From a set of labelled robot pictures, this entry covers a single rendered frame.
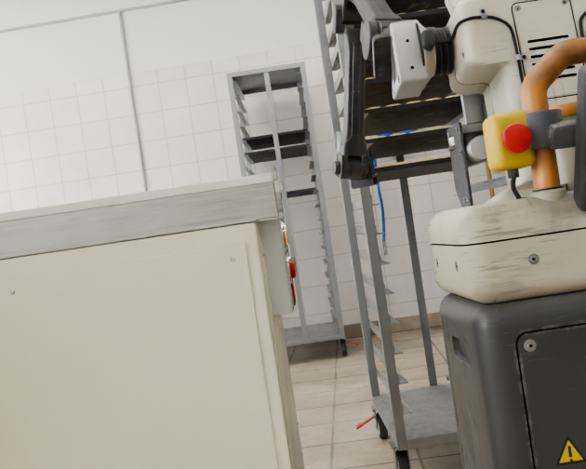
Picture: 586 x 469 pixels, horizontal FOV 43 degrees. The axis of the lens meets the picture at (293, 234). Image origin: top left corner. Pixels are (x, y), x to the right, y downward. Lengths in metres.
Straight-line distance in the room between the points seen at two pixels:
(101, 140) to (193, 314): 4.63
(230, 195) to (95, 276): 0.21
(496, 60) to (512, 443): 0.65
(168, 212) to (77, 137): 4.65
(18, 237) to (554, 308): 0.71
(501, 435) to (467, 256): 0.22
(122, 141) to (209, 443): 4.62
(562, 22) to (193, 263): 0.75
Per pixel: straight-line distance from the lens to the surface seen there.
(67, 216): 1.08
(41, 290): 1.09
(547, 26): 1.38
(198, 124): 5.46
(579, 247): 0.98
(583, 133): 0.94
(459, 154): 1.47
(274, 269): 1.07
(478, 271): 0.95
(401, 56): 1.38
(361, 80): 1.91
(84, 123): 5.68
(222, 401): 1.05
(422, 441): 2.36
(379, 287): 2.26
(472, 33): 1.34
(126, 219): 1.06
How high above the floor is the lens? 0.82
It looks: level
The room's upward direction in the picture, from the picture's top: 8 degrees counter-clockwise
